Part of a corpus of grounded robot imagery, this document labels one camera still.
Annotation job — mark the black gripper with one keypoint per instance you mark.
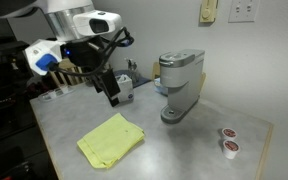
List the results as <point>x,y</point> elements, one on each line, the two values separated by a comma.
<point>82,53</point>

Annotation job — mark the yellow microfiber towel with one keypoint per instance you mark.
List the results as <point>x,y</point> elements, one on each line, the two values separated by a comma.
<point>110,140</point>

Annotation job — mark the white tissue box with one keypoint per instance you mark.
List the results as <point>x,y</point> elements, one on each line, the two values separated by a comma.
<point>126,92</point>

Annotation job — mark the glass jar with cutlery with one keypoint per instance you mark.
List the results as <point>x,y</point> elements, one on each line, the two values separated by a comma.
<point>132,68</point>

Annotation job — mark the dark blue cloth mat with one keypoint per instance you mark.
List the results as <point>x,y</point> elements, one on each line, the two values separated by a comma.
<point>142,81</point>

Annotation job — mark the small white cup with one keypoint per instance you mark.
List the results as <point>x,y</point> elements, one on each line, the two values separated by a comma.
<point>64,89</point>
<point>52,94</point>

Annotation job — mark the wooden slat-back chair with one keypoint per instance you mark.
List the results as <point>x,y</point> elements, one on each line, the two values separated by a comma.
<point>54,78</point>

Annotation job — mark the light blue wipes box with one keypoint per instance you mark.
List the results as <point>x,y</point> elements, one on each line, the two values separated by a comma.
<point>158,87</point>

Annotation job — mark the clear plastic tray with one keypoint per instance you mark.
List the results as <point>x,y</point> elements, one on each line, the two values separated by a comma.
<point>44,97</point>

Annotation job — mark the grey pod coffee machine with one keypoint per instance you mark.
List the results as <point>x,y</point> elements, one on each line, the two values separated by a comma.
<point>180,80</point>

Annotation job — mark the black shelf unit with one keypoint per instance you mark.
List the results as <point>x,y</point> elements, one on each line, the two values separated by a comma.
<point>4,83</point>

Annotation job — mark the red-lid coffee pod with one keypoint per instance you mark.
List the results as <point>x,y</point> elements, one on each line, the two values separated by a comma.
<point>231,148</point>
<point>229,132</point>

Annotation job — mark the beige wall thermostat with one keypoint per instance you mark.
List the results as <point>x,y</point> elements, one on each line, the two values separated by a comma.
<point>207,11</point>

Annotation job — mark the white light switch plate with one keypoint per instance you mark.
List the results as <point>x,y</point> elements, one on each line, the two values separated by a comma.
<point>244,10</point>

